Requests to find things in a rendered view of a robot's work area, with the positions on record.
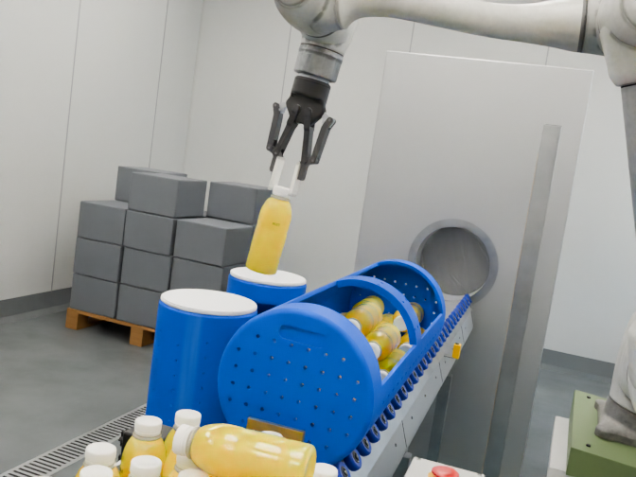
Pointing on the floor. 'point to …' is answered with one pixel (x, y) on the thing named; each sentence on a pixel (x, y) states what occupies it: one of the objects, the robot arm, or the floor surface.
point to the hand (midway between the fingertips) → (286, 177)
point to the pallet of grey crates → (157, 245)
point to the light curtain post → (550, 140)
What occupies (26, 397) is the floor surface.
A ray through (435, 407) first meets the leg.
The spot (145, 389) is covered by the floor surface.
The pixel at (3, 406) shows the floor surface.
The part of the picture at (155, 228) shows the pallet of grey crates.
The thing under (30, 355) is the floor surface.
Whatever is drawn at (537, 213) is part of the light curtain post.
